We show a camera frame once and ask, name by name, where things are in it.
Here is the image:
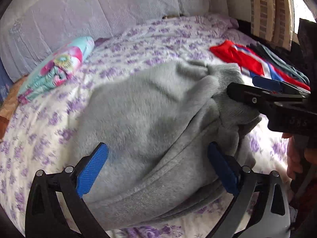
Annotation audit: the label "grey fleece sweatpants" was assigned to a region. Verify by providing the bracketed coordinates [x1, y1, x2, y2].
[68, 61, 260, 230]

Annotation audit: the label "right hand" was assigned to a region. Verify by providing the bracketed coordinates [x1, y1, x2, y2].
[282, 133, 316, 180]

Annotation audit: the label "dark green black garment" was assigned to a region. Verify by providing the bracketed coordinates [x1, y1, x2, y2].
[249, 42, 309, 86]

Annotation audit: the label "red white blue garment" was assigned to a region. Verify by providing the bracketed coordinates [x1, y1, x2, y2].
[210, 40, 310, 91]

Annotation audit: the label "beige brick pattern curtain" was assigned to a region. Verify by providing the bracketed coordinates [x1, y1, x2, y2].
[250, 0, 294, 51]

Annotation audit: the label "purple floral bed quilt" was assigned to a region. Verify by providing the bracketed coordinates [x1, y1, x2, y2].
[1, 14, 291, 237]

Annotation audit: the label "brown orange pillow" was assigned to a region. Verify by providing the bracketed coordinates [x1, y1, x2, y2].
[0, 75, 27, 141]

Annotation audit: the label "blue patterned pillow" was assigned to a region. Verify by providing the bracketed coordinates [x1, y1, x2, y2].
[0, 60, 13, 104]

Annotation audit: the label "folded floral teal pink blanket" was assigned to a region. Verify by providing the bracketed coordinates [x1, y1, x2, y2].
[17, 36, 95, 104]

